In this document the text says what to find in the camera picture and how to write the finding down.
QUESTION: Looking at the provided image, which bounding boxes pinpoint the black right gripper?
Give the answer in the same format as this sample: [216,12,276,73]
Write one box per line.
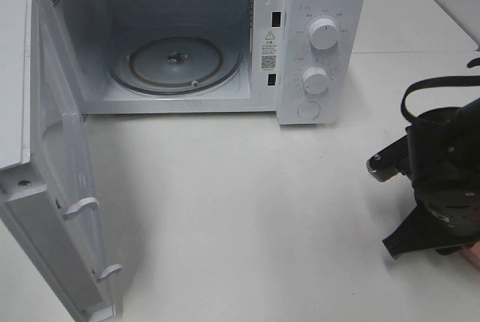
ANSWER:
[382,194,479,260]

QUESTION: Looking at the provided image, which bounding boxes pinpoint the pink round plate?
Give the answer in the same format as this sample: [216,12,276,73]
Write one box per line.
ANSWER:
[460,242,480,269]

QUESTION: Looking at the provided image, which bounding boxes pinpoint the round white door-release button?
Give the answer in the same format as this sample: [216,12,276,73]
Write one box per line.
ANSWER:
[298,101,321,120]

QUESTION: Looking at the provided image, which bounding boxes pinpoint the white timer knob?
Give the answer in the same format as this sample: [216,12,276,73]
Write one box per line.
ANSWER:
[302,68,330,95]

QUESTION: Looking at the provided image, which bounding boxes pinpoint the white microwave door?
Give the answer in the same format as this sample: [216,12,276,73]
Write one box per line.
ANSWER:
[1,0,122,321]

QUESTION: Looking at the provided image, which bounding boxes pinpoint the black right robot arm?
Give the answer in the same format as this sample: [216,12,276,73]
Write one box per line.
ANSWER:
[371,101,479,258]

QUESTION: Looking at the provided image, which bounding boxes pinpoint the upper white power knob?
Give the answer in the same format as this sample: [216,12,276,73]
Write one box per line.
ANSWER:
[307,17,339,50]

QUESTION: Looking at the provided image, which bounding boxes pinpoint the white microwave oven body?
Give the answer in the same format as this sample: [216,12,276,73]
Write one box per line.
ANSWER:
[61,0,364,125]

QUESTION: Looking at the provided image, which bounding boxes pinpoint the white warning label sticker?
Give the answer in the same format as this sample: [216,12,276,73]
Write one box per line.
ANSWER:
[259,28,278,71]

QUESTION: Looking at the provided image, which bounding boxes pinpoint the glass microwave turntable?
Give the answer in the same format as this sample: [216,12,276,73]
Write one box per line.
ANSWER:
[108,36,242,96]

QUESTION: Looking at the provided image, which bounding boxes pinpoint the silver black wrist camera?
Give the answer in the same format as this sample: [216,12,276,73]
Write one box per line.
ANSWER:
[366,136,411,182]

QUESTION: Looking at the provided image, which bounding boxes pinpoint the black camera cable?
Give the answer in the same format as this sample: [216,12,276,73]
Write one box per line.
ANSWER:
[400,75,480,124]

